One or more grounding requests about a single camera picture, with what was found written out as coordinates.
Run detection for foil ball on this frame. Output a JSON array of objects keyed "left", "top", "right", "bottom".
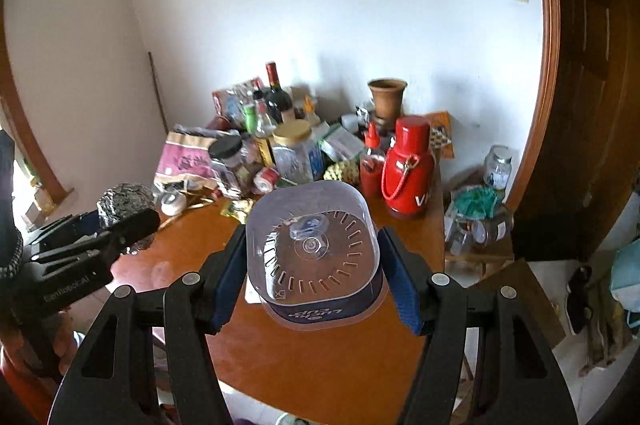
[{"left": 96, "top": 183, "right": 160, "bottom": 255}]

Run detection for yellow green snack wrapper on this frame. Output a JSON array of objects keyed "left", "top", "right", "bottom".
[{"left": 220, "top": 198, "right": 255, "bottom": 225}]

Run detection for clear plastic food container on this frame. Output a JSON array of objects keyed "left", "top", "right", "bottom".
[{"left": 245, "top": 181, "right": 387, "bottom": 331}]

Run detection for person left hand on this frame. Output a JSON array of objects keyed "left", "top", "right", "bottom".
[{"left": 1, "top": 308, "right": 78, "bottom": 384}]

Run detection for small white round device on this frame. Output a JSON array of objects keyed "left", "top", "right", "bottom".
[{"left": 160, "top": 191, "right": 188, "bottom": 217}]

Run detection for low wooden side table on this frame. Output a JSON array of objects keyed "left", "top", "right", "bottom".
[{"left": 445, "top": 221, "right": 514, "bottom": 278}]

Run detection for lying metal lid jar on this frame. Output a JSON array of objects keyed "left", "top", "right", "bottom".
[{"left": 471, "top": 207, "right": 514, "bottom": 247}]

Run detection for pink paper gift bag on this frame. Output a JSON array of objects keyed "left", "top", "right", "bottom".
[{"left": 153, "top": 126, "right": 219, "bottom": 190}]

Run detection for red thermos flask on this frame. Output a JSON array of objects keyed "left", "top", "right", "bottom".
[{"left": 381, "top": 115, "right": 435, "bottom": 216}]

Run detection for green cloth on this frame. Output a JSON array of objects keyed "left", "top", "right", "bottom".
[{"left": 452, "top": 185, "right": 503, "bottom": 220}]

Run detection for small red can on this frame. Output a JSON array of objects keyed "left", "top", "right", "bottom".
[{"left": 253, "top": 167, "right": 280, "bottom": 194}]

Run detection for wooden stool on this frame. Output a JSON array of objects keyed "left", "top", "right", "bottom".
[{"left": 459, "top": 258, "right": 566, "bottom": 406}]

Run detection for red sauce bottle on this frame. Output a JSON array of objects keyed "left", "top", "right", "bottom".
[{"left": 359, "top": 122, "right": 385, "bottom": 198}]

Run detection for yellow green pinecone ornament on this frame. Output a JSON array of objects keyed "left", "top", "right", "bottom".
[{"left": 323, "top": 159, "right": 359, "bottom": 186}]

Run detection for wooden dining table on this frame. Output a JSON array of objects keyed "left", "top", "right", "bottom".
[{"left": 69, "top": 148, "right": 449, "bottom": 425}]

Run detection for black lid glass jar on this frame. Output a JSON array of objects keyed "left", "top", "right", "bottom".
[{"left": 208, "top": 136, "right": 250, "bottom": 200}]

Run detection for glass jar on side table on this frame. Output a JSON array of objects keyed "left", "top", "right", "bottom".
[{"left": 483, "top": 145, "right": 512, "bottom": 191}]

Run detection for gold lid plastic jar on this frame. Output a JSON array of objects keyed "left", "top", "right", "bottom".
[{"left": 271, "top": 119, "right": 323, "bottom": 184}]

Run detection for black shoes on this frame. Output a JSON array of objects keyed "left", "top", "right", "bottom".
[{"left": 565, "top": 265, "right": 593, "bottom": 335}]

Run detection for brown clay vase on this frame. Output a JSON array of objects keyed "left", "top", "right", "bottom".
[{"left": 368, "top": 78, "right": 407, "bottom": 130}]

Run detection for dark wine bottle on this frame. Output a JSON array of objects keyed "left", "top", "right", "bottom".
[{"left": 265, "top": 62, "right": 295, "bottom": 124}]

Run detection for dark wooden door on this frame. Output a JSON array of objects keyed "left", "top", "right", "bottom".
[{"left": 512, "top": 0, "right": 639, "bottom": 261}]

